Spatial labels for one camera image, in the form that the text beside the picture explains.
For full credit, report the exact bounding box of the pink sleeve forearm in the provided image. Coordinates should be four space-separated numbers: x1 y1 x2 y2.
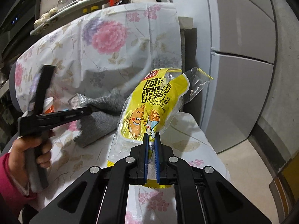
1 153 37 220

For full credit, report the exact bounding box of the yellow sausage snack wrapper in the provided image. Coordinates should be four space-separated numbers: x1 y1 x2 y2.
106 67 190 189

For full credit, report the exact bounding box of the person's left hand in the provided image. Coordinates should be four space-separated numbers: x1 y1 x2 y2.
7 130 56 188

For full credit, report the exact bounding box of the black range hood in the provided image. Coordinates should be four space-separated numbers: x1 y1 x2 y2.
1 0 41 62

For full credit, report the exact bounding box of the grey cloth rag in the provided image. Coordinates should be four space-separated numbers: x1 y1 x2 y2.
74 88 126 148

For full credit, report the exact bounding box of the grey refrigerator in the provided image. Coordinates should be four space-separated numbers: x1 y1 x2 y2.
172 0 276 153

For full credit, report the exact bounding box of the floral cloth chair cover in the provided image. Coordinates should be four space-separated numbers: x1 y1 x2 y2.
15 4 230 223

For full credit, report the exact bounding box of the metal kitchen shelf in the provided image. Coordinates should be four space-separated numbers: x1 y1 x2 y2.
29 0 128 36

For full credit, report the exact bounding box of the orange white paper cup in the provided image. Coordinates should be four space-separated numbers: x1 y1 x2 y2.
43 97 55 114

